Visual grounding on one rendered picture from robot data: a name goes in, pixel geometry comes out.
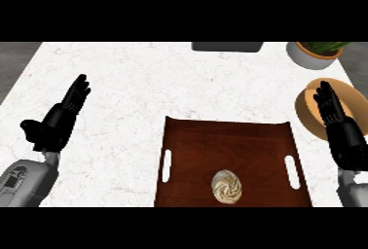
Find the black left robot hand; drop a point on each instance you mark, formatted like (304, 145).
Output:
(57, 124)

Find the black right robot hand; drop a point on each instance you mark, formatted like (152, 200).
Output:
(342, 129)

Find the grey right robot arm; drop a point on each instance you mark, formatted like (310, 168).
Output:
(354, 189)

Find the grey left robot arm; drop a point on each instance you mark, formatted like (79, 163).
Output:
(26, 181)

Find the tan wooden pot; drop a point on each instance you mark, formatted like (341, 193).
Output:
(357, 97)

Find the dark brown wooden tray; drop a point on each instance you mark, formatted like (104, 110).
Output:
(230, 152)

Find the potted green plant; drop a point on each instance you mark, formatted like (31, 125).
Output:
(317, 53)

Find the dark grey appliance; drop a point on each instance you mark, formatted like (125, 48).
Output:
(227, 46)

